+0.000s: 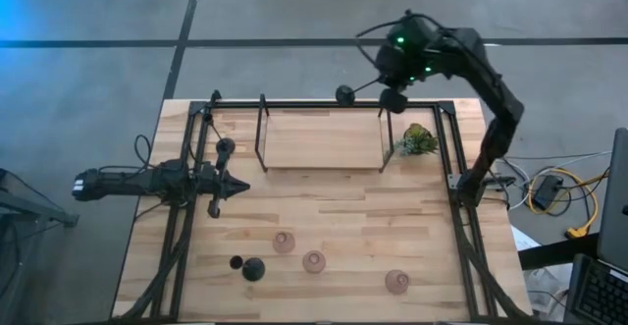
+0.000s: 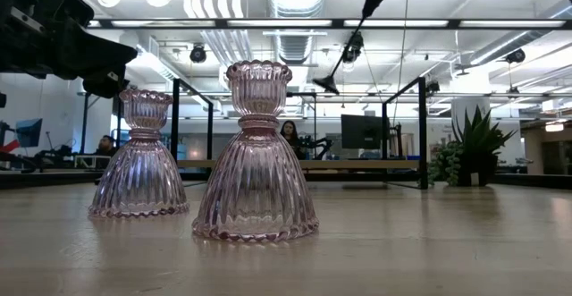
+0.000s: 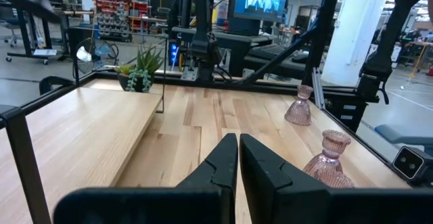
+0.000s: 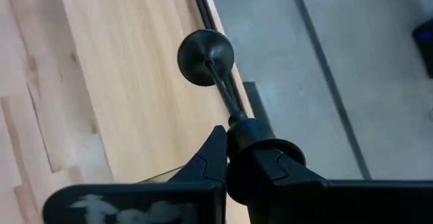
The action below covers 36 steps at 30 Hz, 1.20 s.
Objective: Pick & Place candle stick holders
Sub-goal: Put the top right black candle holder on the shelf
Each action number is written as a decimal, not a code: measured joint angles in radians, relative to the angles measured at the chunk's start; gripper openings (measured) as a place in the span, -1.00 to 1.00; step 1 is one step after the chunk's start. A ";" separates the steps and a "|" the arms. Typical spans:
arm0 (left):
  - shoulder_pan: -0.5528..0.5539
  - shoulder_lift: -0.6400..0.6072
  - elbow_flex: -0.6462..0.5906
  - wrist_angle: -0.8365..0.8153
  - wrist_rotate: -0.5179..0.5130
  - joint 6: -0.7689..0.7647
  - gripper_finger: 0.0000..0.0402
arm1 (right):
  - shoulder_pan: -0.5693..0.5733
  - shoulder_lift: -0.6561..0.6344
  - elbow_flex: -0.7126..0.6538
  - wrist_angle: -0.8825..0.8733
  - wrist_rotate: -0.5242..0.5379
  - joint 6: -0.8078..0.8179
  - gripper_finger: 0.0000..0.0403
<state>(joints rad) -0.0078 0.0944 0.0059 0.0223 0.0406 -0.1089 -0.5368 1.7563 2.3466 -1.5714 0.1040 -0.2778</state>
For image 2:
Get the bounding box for person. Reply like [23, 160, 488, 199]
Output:
[280, 120, 309, 161]
[96, 134, 118, 170]

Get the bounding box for black ceiling spotlight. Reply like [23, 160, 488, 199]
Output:
[189, 45, 208, 64]
[342, 30, 366, 63]
[506, 47, 527, 64]

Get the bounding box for black computer monitor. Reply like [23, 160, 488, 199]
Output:
[15, 117, 44, 148]
[341, 114, 384, 150]

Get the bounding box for black aluminium table frame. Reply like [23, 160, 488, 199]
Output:
[0, 169, 572, 190]

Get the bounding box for artificial succulents in black pot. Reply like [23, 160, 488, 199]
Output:
[426, 105, 518, 188]

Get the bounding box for black metal candlestick holder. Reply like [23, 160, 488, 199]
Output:
[311, 14, 368, 96]

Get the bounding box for pink ribbed glass candle holder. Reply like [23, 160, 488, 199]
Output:
[191, 59, 320, 244]
[88, 88, 190, 219]

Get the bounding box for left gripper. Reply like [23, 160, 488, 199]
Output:
[0, 0, 139, 100]

